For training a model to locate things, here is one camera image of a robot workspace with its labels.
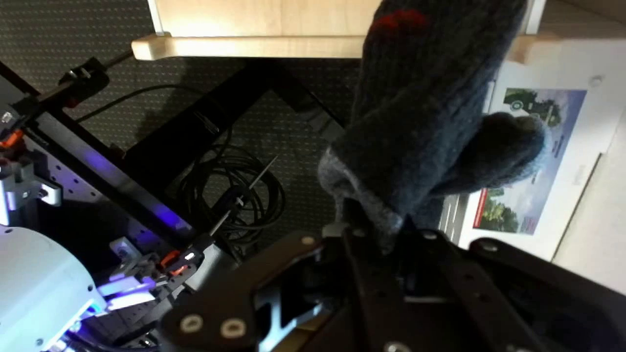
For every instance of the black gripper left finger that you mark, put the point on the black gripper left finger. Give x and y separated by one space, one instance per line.
221 313

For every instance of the pull-out wooden tray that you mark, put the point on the pull-out wooden tray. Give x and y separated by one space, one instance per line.
260 26

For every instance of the black orange clamp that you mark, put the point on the black orange clamp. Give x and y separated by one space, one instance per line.
176 261
12 134

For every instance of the dark knitted cloth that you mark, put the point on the dark knitted cloth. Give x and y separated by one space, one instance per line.
422 118

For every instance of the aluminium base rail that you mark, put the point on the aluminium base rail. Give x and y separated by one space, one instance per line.
98 163

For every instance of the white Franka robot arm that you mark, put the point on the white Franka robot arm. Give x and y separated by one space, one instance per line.
39 286

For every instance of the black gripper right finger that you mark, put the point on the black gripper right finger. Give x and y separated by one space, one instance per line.
508 300

